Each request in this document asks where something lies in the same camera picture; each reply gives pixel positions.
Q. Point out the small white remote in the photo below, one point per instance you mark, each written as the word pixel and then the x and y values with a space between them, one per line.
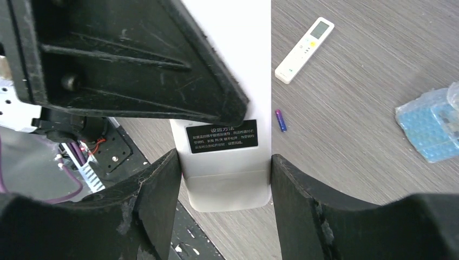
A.
pixel 228 169

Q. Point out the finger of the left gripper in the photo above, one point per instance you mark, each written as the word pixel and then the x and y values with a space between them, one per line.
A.
pixel 132 59

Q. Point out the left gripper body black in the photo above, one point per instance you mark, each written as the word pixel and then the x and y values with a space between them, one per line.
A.
pixel 57 126

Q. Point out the white remote control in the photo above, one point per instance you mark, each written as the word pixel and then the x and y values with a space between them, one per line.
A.
pixel 300 54

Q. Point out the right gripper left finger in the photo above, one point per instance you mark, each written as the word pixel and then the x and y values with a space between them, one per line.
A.
pixel 32 229

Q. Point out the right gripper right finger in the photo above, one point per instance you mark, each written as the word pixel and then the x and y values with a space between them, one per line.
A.
pixel 316 221

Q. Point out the purple blue battery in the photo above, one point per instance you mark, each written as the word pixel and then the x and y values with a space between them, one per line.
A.
pixel 280 120

